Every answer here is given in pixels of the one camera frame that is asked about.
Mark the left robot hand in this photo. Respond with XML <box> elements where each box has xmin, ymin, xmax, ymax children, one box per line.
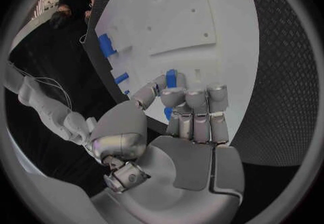
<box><xmin>90</xmin><ymin>72</ymin><xmax>246</xmax><ymax>224</ymax></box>

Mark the person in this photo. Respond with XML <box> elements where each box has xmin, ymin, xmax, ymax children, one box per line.
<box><xmin>8</xmin><ymin>0</ymin><xmax>120</xmax><ymax>111</ymax></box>

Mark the blue short cylinder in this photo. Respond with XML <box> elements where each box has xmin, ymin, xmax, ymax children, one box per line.
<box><xmin>114</xmin><ymin>72</ymin><xmax>130</xmax><ymax>85</ymax></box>

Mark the white task board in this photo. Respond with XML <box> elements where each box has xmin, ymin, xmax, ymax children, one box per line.
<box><xmin>93</xmin><ymin>0</ymin><xmax>261</xmax><ymax>144</ymax></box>

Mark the white cable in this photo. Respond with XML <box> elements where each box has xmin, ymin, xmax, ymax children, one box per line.
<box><xmin>9</xmin><ymin>61</ymin><xmax>74</xmax><ymax>112</ymax></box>

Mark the blue block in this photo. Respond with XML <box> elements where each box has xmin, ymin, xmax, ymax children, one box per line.
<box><xmin>97</xmin><ymin>33</ymin><xmax>118</xmax><ymax>59</ymax></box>

